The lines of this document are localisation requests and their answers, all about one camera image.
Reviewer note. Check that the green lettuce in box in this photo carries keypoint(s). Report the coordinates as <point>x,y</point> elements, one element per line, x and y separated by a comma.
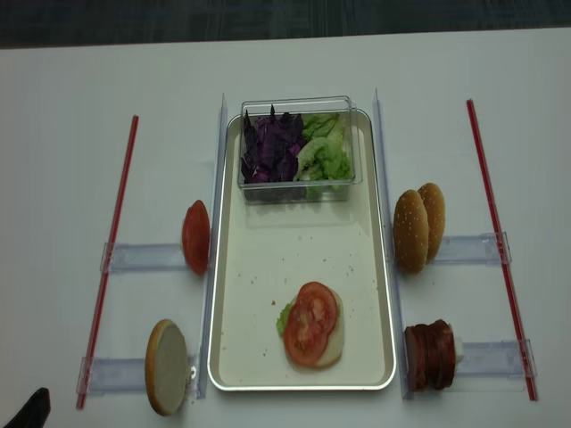
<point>323,158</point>

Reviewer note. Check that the upright tomato slice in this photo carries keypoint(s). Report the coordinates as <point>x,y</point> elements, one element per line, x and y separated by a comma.
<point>195,237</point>

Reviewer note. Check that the upper tomato slice on bun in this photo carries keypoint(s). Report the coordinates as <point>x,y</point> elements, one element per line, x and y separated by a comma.
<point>319,296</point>

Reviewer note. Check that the tomato slice on bun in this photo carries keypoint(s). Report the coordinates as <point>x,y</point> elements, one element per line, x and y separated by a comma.
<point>305,343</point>
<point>319,296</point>

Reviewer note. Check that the lower tomato slice on bun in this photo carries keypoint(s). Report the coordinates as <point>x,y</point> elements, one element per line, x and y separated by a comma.
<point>305,343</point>

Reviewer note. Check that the lettuce leaf under tomato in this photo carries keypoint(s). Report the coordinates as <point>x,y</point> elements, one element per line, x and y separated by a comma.
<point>283,319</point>

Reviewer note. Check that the stack of meat slices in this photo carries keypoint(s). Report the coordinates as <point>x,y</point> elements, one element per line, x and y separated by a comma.
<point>431,355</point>

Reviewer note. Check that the white cheese piece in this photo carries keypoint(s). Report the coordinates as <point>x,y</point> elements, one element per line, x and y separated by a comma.
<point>458,346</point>

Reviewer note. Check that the cream metal tray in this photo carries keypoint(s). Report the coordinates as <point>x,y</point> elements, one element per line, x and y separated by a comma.
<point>267,252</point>

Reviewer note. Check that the clear plastic salad box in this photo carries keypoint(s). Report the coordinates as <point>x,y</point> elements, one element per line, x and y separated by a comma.
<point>282,192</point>

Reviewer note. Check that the purple cabbage pieces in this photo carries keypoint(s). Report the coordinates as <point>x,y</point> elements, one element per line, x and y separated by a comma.
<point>272,144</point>

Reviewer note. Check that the front sesame bun top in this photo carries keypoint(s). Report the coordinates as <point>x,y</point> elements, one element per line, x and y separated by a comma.
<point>410,232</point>

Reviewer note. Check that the sesame bun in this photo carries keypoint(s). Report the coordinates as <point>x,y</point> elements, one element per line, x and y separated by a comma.
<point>410,232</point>
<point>434,203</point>

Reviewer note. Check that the rear sesame bun top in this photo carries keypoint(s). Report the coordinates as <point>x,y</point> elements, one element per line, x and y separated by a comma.
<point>434,203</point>

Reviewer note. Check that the upper left acrylic holder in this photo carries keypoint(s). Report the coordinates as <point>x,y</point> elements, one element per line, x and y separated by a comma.
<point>125,257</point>

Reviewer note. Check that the acrylic holder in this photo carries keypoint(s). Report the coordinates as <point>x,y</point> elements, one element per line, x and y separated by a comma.
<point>485,249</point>
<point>492,359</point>
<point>99,376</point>
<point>125,257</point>

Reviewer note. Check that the left red strip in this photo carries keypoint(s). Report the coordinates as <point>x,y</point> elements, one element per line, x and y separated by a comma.
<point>81,400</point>

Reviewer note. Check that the red strip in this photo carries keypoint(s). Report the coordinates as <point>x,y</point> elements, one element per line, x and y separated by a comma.
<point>81,400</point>
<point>525,353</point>

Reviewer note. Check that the upright bun bottom half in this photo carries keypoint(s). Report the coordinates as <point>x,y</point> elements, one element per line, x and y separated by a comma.
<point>166,368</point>

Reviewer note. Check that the upper right acrylic holder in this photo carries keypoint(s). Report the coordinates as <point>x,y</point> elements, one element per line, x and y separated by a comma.
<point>485,249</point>

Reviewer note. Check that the right red strip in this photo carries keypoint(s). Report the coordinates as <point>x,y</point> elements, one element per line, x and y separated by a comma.
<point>525,353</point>

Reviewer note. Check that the lower left acrylic holder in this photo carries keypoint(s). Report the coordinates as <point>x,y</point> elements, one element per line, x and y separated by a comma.
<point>99,376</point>

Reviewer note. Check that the lower right acrylic holder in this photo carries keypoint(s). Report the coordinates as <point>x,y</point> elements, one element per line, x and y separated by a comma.
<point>492,359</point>

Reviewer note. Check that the black object bottom left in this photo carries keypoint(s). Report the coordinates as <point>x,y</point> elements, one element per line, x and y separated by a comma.
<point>34,412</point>

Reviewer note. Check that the left clear acrylic rail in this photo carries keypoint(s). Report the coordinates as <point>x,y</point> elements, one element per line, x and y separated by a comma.
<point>202,376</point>

